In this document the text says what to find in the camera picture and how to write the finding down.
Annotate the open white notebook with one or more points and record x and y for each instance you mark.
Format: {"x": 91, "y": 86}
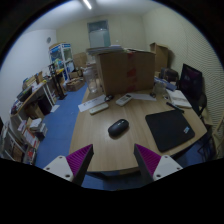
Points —
{"x": 178, "y": 98}

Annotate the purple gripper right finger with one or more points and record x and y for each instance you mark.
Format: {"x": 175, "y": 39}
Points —
{"x": 153, "y": 166}

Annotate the long white remote control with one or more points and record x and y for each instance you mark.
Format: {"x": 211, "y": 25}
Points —
{"x": 98, "y": 108}

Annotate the black computer monitor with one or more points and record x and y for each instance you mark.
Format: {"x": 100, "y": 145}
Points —
{"x": 191, "y": 82}

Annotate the large cardboard box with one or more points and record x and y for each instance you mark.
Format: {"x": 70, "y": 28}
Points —
{"x": 127, "y": 71}

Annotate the tall cardboard box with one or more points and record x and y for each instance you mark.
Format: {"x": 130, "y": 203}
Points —
{"x": 161, "y": 55}

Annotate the white door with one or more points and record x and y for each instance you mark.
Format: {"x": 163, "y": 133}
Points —
{"x": 99, "y": 34}

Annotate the glass display cabinet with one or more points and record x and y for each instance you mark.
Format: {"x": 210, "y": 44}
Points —
{"x": 61, "y": 56}

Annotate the wooden side desk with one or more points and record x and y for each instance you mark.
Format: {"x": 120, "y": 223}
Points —
{"x": 27, "y": 104}

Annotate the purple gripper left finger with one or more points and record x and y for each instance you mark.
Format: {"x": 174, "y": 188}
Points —
{"x": 73, "y": 167}

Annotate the black computer mouse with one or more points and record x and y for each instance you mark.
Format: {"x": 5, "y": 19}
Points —
{"x": 118, "y": 127}

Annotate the black pen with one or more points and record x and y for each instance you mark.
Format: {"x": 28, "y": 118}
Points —
{"x": 175, "y": 107}

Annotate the ceiling light tube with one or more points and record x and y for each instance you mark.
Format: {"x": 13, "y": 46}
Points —
{"x": 86, "y": 2}

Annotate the black office chair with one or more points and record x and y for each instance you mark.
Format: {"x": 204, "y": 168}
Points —
{"x": 212, "y": 143}

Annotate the black mouse pad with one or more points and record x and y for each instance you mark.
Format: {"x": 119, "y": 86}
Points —
{"x": 169, "y": 129}

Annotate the clear plastic jug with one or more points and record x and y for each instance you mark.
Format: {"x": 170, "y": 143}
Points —
{"x": 90, "y": 78}

